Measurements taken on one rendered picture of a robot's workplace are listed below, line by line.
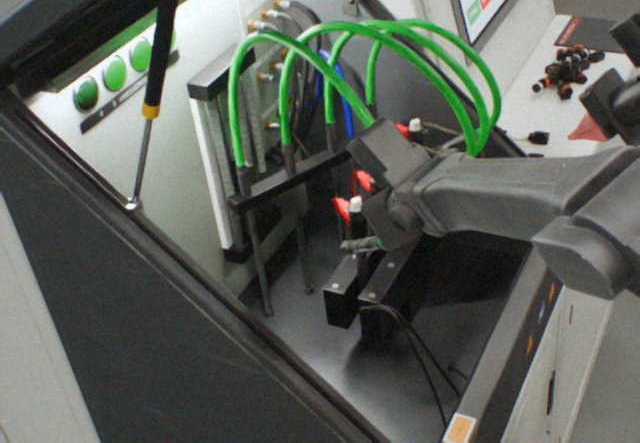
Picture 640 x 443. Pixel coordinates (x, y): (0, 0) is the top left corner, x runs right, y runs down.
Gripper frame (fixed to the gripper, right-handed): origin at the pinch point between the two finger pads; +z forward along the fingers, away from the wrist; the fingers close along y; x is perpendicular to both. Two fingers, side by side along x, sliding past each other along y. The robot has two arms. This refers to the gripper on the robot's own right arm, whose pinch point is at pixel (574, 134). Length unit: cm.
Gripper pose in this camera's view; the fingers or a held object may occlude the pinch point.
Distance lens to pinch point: 125.4
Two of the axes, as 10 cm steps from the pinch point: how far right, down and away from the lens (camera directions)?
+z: -4.7, 3.1, 8.2
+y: -5.9, -8.0, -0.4
